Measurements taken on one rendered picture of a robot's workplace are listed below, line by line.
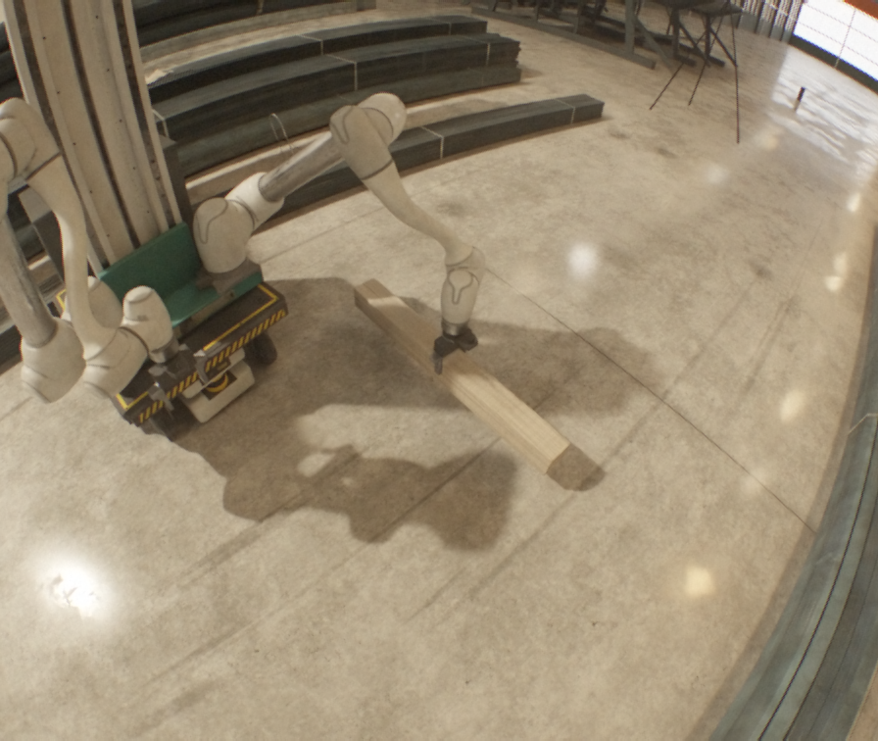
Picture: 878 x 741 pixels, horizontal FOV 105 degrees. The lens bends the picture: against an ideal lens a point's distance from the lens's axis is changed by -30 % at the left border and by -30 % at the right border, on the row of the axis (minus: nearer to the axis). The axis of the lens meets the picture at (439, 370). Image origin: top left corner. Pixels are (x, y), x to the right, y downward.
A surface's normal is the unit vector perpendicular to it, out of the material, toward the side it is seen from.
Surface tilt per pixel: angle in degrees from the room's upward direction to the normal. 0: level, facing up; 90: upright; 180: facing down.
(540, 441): 0
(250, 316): 0
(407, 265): 0
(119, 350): 61
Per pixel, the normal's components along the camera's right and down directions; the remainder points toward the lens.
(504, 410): 0.07, -0.63
